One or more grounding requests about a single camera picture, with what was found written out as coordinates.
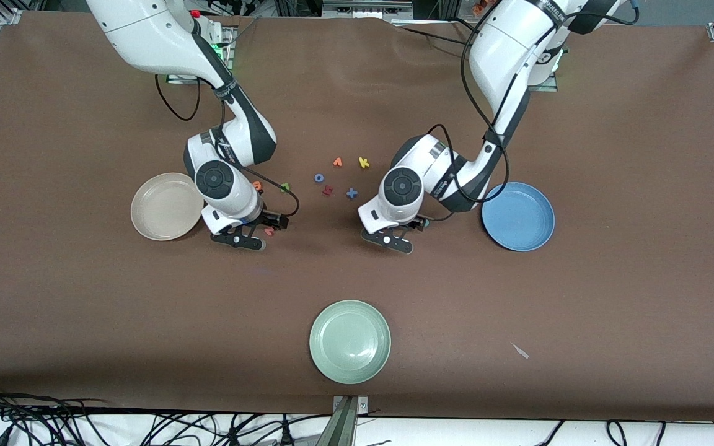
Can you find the beige round plate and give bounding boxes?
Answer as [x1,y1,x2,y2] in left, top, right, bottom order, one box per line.
[130,172,204,242]

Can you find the brown table cover sheet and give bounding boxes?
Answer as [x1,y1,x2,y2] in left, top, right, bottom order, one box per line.
[0,11,714,423]

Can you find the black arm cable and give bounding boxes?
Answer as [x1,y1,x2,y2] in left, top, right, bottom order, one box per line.
[154,74,301,219]
[424,6,511,222]

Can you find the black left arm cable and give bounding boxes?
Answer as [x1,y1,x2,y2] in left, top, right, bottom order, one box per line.
[424,6,511,222]

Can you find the grey metal frame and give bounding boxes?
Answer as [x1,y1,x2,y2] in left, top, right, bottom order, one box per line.
[322,0,415,22]

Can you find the dark metal rack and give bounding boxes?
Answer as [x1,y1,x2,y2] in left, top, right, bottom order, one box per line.
[273,0,322,18]

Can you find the blue round plate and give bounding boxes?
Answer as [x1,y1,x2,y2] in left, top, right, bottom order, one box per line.
[481,181,556,252]

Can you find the metal bracket with profile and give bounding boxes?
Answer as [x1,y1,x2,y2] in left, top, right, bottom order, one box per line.
[315,395,370,446]

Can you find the green round plate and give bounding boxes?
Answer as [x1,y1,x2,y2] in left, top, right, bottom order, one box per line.
[309,300,392,385]

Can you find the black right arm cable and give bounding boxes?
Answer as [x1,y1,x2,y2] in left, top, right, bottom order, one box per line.
[154,74,301,219]

